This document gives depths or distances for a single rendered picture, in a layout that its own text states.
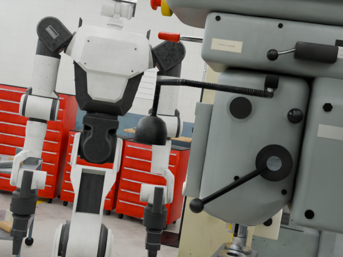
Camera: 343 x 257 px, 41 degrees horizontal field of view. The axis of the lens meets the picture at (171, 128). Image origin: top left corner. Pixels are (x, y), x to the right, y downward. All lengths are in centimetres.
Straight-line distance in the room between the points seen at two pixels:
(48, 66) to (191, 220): 149
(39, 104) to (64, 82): 928
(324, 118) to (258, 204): 21
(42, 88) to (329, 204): 112
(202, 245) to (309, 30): 210
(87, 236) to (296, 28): 103
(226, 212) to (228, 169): 10
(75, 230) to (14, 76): 1000
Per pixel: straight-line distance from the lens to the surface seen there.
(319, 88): 93
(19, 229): 173
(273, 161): 90
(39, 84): 171
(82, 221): 164
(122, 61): 164
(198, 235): 286
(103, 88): 164
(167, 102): 171
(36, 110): 169
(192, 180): 103
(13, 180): 172
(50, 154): 621
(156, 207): 170
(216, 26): 93
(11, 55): 1161
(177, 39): 115
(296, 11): 92
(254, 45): 92
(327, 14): 93
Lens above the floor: 154
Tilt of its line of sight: 3 degrees down
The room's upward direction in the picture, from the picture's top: 9 degrees clockwise
